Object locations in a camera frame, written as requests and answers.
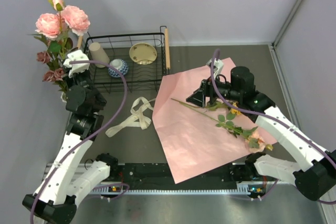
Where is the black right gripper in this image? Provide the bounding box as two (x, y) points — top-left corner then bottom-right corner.
(186, 71), (242, 108)

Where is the mauve rose stem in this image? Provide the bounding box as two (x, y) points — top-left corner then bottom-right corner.
(36, 51), (68, 92)

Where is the purple wrapping paper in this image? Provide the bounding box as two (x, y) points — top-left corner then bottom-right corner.
(152, 66), (276, 184)

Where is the cream printed ribbon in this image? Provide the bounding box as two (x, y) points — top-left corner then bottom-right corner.
(105, 97), (156, 138)

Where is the pink peony stem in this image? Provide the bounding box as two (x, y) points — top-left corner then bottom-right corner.
(32, 0), (91, 59)

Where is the mixed flower bouquet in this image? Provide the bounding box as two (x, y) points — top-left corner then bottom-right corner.
(171, 98), (274, 153)

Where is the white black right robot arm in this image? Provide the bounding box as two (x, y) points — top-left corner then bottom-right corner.
(186, 66), (335, 201)

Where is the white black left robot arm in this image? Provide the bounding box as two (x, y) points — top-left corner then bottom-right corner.
(22, 70), (119, 223)

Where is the white ribbed ceramic vase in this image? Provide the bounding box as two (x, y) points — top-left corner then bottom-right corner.
(60, 92), (67, 103)

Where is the beige upturned cup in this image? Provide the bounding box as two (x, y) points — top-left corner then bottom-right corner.
(89, 42), (110, 64)

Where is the blue white patterned bowl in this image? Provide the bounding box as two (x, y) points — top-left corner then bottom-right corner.
(108, 59), (129, 78)

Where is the cream floral plate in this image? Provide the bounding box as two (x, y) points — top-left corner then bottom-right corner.
(129, 42), (158, 65)

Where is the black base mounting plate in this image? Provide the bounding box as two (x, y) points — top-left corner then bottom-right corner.
(108, 163), (274, 185)

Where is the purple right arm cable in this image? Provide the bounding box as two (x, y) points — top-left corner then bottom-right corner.
(209, 48), (336, 205)

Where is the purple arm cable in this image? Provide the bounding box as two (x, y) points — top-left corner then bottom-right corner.
(209, 48), (336, 205)
(30, 60), (131, 222)

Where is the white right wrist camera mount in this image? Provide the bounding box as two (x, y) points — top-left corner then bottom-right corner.
(208, 58), (224, 80)

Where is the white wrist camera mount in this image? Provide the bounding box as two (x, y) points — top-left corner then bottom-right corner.
(63, 49), (90, 78)
(208, 58), (224, 80)

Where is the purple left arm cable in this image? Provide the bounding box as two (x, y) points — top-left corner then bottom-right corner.
(30, 60), (131, 222)

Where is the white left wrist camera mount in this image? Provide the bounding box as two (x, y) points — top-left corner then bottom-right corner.
(63, 49), (90, 78)

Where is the black wire dish rack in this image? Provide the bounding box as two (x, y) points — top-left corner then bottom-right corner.
(84, 26), (171, 92)

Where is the aluminium front frame rail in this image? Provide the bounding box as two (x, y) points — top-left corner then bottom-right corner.
(41, 162), (329, 183)

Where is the grey slotted cable duct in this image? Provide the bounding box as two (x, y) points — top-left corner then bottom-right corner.
(89, 183), (266, 197)

